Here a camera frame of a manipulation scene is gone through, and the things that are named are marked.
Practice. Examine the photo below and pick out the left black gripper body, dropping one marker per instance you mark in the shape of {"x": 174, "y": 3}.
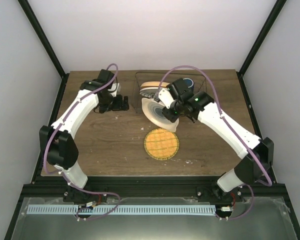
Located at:
{"x": 117, "y": 106}

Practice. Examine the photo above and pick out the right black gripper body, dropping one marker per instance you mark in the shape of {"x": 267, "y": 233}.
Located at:
{"x": 173, "y": 118}

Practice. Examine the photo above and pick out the white blue striped plate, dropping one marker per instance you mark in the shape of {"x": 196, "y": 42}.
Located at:
{"x": 148, "y": 93}

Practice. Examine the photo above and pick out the yellow patterned plate underneath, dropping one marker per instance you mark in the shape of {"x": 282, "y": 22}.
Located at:
{"x": 161, "y": 144}

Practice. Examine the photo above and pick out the blue enamel mug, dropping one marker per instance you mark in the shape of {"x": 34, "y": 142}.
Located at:
{"x": 190, "y": 83}

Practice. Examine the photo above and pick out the dark wire dish rack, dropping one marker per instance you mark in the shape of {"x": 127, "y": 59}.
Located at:
{"x": 201, "y": 83}

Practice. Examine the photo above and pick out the orange plastic plate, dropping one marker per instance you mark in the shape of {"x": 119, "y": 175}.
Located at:
{"x": 154, "y": 84}

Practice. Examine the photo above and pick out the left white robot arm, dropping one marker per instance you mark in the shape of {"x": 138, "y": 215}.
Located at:
{"x": 57, "y": 141}

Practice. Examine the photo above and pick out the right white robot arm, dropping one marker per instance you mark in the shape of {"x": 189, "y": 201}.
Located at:
{"x": 256, "y": 154}

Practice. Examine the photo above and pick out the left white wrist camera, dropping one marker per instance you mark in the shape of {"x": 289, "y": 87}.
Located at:
{"x": 115, "y": 88}

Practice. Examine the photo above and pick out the black aluminium frame rail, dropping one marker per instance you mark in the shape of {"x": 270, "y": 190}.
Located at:
{"x": 124, "y": 186}

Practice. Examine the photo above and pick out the light blue slotted cable duct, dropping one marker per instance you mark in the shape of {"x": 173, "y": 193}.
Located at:
{"x": 193, "y": 210}

